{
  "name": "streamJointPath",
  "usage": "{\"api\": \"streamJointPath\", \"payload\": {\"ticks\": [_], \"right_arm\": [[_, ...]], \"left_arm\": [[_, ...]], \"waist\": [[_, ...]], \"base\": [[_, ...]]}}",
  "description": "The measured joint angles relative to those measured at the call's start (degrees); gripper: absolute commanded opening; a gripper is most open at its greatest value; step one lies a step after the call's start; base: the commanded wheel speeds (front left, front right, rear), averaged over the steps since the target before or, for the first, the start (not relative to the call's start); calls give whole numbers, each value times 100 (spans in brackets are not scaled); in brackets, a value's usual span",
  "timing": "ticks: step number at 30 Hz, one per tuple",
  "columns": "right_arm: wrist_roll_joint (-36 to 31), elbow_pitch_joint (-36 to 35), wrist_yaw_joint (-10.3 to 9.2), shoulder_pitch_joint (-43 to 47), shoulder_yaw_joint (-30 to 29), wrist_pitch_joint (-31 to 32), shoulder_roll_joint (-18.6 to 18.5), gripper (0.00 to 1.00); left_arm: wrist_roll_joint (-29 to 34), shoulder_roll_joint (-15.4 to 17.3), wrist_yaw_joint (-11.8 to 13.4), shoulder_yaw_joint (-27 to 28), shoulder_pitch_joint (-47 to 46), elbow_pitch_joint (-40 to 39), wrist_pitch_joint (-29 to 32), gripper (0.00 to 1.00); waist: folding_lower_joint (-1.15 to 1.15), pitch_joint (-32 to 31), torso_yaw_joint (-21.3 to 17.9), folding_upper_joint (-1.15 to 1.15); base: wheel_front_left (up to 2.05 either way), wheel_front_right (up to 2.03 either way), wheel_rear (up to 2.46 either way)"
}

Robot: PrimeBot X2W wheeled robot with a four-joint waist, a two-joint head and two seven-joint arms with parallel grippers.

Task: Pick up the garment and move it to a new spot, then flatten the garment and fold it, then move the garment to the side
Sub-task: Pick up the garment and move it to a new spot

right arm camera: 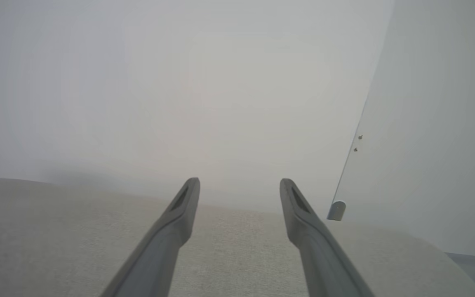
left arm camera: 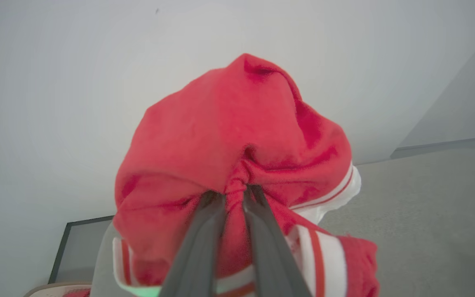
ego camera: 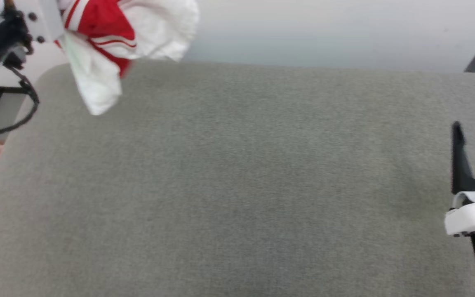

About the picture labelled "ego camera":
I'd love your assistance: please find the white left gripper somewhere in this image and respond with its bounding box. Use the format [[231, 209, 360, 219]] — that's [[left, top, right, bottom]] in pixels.
[[13, 0, 67, 44]]

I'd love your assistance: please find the red and white jersey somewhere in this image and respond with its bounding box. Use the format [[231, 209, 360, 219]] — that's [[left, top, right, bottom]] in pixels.
[[54, 0, 200, 116]]

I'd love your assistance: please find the grey fabric sofa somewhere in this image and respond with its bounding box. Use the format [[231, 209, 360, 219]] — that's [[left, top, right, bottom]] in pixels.
[[0, 60, 475, 297]]

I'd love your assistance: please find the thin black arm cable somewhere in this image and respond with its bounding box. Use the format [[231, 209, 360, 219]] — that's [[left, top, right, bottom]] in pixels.
[[0, 66, 40, 136]]

